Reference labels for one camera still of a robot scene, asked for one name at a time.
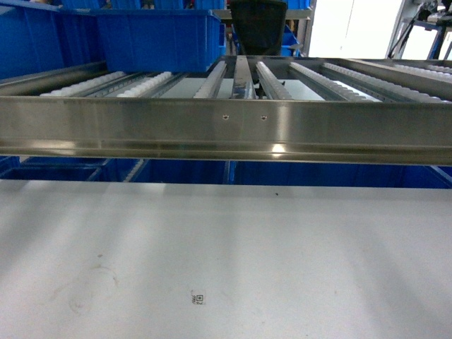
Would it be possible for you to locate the stainless steel roller shelf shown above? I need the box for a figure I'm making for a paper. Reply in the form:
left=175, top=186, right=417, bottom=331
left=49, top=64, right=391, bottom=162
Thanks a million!
left=1, top=56, right=451, bottom=165

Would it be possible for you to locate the blue bin on shelf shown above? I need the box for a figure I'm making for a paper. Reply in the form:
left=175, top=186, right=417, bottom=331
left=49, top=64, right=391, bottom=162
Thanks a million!
left=91, top=9, right=220, bottom=73

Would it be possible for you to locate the blue bin under shelf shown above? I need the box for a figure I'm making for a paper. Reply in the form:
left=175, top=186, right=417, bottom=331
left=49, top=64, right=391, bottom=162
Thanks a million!
left=1, top=157, right=107, bottom=182

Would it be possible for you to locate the small QR code sticker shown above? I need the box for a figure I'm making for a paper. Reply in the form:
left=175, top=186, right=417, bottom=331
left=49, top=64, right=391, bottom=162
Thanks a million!
left=191, top=290, right=207, bottom=305

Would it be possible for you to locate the large blue bin far left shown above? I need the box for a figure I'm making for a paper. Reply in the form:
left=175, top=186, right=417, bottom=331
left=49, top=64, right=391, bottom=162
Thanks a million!
left=1, top=4, right=105, bottom=79

